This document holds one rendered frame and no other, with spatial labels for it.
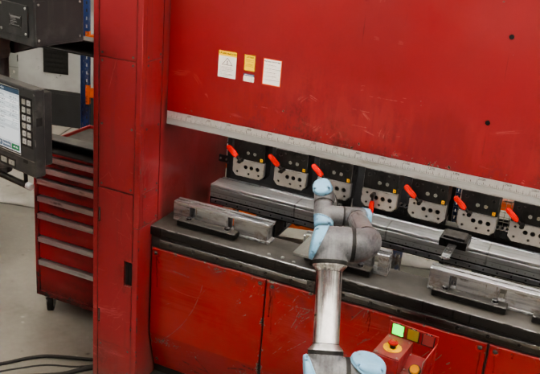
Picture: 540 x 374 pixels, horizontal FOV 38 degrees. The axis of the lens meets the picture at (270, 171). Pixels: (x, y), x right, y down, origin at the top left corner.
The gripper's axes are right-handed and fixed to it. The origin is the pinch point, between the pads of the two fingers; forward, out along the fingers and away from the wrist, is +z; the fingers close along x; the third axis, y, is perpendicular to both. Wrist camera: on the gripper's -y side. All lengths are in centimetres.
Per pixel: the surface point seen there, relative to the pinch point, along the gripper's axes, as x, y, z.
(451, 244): -45, 18, 21
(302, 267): 10.2, -14.5, 10.6
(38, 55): 405, 204, 221
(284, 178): 26.5, 15.0, -8.4
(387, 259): -23.0, -0.1, 12.1
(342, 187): -0.1, 16.4, -10.1
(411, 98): -23, 44, -42
